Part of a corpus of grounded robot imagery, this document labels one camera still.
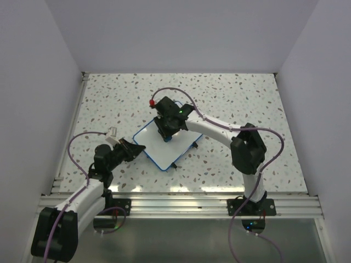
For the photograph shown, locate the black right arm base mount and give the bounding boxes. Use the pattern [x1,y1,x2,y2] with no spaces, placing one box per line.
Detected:
[227,196,277,216]

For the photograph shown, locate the aluminium table edge rail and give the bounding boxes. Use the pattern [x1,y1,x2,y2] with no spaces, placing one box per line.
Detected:
[49,72,90,195]

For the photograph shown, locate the blue framed whiteboard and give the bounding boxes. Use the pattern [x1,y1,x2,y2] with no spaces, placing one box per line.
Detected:
[133,120,203,171]

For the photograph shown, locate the blue foam whiteboard eraser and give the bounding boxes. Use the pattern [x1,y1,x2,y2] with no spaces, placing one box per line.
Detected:
[164,136,172,142]

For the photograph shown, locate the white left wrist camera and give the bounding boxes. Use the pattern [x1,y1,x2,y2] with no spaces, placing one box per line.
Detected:
[105,127,118,146]

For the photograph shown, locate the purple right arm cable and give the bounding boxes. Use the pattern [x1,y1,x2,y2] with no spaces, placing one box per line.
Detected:
[152,87,285,263]

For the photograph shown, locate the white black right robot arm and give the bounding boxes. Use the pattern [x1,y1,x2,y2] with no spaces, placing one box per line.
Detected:
[150,96,267,215]

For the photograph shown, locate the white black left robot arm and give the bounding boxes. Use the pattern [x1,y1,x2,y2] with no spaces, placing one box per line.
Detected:
[31,139,146,262]

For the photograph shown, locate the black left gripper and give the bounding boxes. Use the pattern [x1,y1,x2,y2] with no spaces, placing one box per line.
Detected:
[107,138,145,172]

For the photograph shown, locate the front aluminium frame rail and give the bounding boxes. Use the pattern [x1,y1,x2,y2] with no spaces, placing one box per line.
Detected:
[35,193,324,220]

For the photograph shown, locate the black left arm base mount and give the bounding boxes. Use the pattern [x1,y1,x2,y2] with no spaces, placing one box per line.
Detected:
[102,192,132,216]

